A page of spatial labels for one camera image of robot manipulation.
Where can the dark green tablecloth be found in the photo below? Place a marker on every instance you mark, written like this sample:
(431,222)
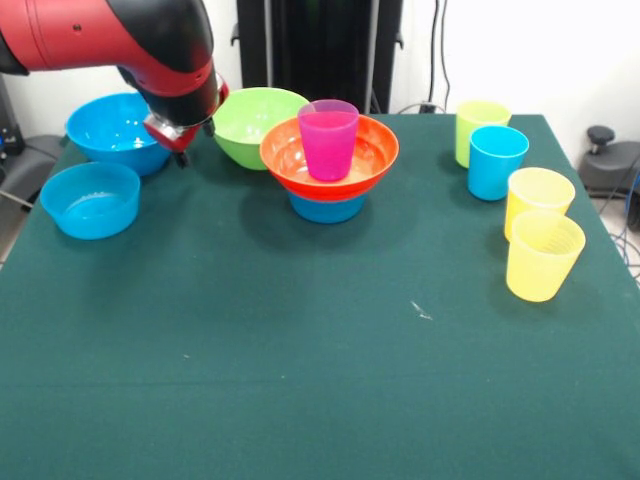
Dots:
(320,360)

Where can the black stand base with knob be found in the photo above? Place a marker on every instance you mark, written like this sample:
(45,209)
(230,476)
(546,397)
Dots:
(615,170)

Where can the small blue bowl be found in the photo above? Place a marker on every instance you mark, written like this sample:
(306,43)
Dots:
(325,210)
(90,210)

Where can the purple cup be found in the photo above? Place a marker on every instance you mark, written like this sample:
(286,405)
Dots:
(327,147)

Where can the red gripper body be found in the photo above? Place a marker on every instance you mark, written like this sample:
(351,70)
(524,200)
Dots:
(177,140)

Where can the blue cup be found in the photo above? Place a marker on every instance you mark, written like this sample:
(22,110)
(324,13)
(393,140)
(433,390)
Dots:
(497,165)

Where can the yellow cup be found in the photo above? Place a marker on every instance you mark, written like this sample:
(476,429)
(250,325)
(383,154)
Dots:
(540,192)
(542,265)

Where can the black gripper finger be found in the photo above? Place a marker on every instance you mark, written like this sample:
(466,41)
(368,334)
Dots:
(208,130)
(182,159)

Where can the orange bowl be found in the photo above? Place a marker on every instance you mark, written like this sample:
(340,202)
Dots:
(375,155)

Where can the green cup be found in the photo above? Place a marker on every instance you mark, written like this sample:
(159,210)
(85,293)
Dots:
(477,120)

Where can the green bowl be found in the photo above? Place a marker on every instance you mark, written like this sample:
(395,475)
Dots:
(255,120)

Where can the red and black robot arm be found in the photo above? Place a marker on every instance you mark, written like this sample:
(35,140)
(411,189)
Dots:
(125,40)

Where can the black device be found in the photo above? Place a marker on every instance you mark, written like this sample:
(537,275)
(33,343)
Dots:
(10,125)

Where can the large blue bowl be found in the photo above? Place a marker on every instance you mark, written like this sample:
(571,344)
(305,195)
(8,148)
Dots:
(105,135)

